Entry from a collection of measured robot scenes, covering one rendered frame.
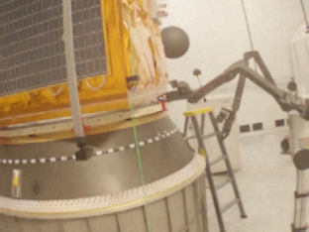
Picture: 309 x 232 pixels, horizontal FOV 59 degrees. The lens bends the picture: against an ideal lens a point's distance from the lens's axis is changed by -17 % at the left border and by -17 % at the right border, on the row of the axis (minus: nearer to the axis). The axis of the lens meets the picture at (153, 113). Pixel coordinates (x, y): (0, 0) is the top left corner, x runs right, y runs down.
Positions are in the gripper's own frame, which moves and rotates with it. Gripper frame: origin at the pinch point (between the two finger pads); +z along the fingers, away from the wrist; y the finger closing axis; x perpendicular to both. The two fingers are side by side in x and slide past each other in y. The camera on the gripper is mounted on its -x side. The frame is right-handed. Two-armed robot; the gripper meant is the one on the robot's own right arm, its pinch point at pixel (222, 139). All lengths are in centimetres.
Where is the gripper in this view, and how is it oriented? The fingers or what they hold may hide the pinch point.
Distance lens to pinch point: 232.8
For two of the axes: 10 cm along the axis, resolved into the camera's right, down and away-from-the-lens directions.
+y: -2.9, 1.1, -9.5
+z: -3.5, 9.1, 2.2
